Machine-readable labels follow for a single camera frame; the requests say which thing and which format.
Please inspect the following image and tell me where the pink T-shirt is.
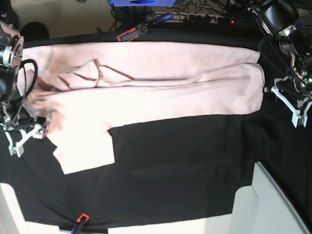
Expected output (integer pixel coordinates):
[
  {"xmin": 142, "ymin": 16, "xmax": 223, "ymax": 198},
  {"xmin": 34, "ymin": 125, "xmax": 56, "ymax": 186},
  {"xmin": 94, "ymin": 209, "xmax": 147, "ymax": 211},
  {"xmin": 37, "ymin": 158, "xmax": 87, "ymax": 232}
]
[{"xmin": 23, "ymin": 41, "xmax": 265, "ymax": 175}]

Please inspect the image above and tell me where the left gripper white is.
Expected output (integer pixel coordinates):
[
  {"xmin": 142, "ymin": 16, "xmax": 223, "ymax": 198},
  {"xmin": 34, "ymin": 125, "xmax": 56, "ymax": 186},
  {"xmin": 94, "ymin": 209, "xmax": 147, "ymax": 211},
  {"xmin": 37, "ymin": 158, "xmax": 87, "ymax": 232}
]
[{"xmin": 263, "ymin": 76, "xmax": 312, "ymax": 128}]

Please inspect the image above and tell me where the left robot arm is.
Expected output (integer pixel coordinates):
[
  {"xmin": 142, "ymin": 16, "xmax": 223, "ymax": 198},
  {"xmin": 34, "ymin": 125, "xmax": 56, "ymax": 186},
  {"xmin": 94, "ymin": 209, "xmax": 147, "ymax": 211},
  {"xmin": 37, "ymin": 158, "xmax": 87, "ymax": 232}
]
[{"xmin": 245, "ymin": 0, "xmax": 312, "ymax": 127}]

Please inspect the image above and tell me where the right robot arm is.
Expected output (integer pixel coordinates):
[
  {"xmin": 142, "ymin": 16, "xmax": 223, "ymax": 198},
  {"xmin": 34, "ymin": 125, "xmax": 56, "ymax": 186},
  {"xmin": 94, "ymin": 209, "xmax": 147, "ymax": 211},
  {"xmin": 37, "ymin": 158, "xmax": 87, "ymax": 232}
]
[{"xmin": 0, "ymin": 0, "xmax": 47, "ymax": 157}]

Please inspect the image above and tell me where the black power strip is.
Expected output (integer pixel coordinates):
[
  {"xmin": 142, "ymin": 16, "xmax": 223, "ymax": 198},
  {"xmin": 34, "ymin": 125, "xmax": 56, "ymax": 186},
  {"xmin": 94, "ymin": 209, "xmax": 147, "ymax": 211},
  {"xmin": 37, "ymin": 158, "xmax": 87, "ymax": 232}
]
[{"xmin": 166, "ymin": 12, "xmax": 236, "ymax": 25}]

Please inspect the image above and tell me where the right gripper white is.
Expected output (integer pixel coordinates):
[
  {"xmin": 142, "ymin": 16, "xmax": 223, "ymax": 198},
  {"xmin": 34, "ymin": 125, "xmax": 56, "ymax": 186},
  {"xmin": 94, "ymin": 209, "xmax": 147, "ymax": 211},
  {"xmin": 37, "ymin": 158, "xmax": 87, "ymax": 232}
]
[{"xmin": 0, "ymin": 114, "xmax": 51, "ymax": 157}]

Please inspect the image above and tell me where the red black clamp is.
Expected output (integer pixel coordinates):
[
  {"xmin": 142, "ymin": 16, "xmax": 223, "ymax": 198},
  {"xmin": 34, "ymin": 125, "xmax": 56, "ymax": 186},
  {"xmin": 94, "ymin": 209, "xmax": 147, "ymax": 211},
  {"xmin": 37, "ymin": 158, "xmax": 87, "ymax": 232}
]
[{"xmin": 117, "ymin": 13, "xmax": 174, "ymax": 42}]

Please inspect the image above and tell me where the blue plastic box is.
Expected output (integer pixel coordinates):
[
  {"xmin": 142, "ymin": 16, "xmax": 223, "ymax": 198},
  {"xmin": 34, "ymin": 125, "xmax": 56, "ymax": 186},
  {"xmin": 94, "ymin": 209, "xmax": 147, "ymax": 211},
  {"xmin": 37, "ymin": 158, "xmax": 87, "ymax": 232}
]
[{"xmin": 108, "ymin": 0, "xmax": 185, "ymax": 7}]

